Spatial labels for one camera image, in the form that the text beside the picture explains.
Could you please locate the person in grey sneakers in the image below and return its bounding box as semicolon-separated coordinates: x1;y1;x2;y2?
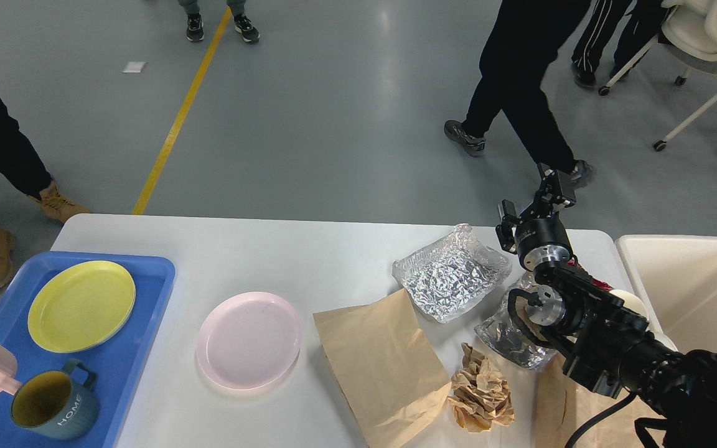
444;1;594;188

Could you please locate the crumpled foil bag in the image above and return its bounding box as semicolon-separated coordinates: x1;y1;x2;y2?
474;271;557;371

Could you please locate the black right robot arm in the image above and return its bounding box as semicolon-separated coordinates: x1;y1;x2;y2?
496;164;717;447

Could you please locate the white paper cup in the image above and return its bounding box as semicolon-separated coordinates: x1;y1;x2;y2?
609;289;649;322

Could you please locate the teal HOME mug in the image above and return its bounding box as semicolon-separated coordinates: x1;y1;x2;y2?
9;359;100;441

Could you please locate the blue plastic tray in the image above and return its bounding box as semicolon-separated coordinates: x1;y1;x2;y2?
0;251;176;447

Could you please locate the crumpled brown paper ball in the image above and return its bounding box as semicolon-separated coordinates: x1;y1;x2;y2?
448;342;515;433

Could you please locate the white office chair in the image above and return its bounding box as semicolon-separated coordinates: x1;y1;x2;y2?
598;1;717;151

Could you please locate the white paper bowl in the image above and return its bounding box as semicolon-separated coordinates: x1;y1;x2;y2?
650;330;679;352

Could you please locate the cream plastic bin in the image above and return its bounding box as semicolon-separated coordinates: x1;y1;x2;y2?
616;235;717;353

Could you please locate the person in striped trousers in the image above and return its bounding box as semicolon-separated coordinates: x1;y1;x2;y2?
571;1;669;89

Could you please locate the red small object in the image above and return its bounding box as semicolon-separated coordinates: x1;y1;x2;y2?
568;260;614;292

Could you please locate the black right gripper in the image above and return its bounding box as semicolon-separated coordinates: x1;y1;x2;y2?
496;164;577;271

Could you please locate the brown paper bag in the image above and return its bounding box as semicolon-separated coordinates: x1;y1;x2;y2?
534;354;660;447
313;289;451;447

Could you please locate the yellow plate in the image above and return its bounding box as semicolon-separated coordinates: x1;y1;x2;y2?
27;260;136;353

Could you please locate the pink plate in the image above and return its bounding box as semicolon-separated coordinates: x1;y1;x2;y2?
195;292;302;391

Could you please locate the crumpled aluminium foil tray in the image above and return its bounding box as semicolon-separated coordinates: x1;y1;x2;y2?
391;223;512;324

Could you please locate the person in black sneakers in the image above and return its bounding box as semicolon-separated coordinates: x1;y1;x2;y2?
177;0;261;44

